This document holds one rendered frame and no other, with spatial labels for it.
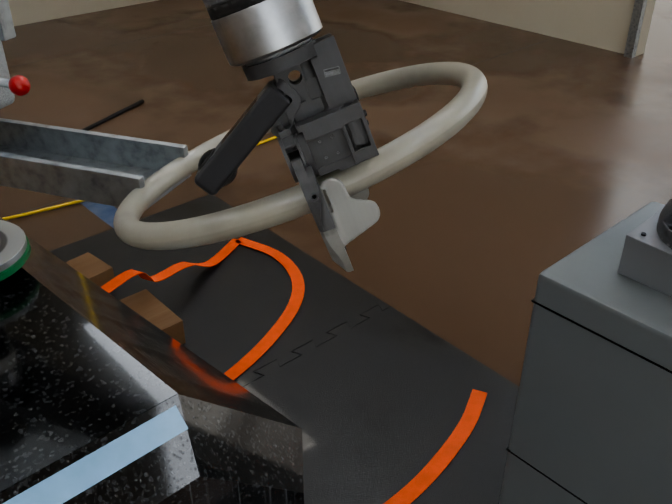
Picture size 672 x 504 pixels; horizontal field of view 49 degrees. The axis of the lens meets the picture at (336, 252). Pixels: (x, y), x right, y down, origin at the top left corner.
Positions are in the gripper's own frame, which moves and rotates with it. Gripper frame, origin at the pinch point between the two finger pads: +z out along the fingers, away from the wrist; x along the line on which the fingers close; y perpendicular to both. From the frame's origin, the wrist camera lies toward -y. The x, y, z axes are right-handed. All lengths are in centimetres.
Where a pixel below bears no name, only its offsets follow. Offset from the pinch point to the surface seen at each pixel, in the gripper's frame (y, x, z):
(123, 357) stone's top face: -38, 34, 17
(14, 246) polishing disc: -54, 59, -1
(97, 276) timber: -89, 181, 46
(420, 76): 18.7, 32.9, -6.6
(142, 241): -18.9, 7.0, -6.6
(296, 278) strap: -24, 183, 76
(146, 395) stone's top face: -34.1, 25.7, 19.8
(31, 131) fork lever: -39, 51, -18
